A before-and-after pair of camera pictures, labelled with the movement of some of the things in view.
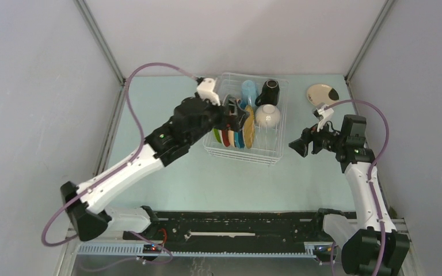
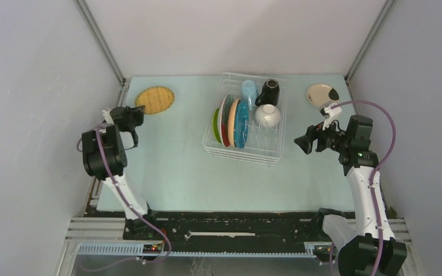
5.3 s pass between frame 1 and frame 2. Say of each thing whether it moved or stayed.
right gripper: stayed
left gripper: moved
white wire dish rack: stayed
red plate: stayed
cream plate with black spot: stayed
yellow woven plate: moved
